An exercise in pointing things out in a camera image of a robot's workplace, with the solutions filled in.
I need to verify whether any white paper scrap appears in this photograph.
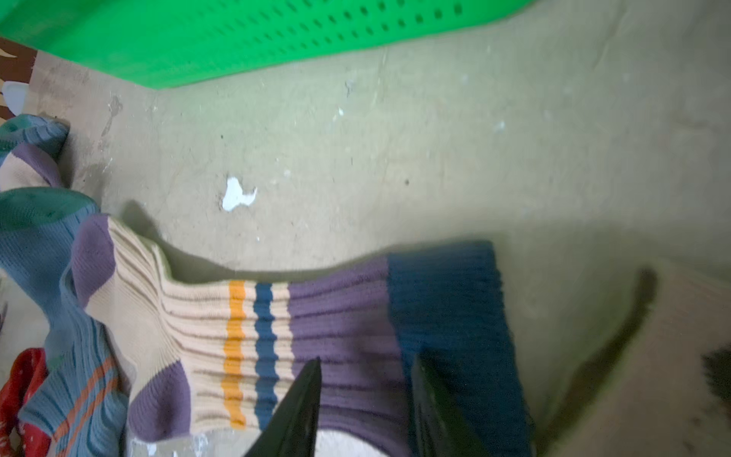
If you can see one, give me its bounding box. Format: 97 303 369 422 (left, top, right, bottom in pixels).
221 176 258 213

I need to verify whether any red christmas sock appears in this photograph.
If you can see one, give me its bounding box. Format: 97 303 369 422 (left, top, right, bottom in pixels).
1 348 51 456

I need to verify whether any green plastic basket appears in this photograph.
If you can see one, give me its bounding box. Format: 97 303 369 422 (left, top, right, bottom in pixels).
1 0 527 89

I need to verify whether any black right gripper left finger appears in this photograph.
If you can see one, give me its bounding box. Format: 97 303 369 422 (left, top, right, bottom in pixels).
245 358 322 457

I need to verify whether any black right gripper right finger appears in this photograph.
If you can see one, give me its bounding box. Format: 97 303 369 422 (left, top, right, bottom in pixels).
411 355 489 457

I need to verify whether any blue green orange sock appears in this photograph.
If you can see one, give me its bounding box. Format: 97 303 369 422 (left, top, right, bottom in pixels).
0 114 70 162
1 188 128 456

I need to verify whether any cream purple striped sock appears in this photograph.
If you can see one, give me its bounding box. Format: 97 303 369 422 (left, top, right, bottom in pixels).
72 226 531 456
1 143 64 192

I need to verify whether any brown argyle sock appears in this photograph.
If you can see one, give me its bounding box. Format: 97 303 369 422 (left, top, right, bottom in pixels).
537 262 730 456

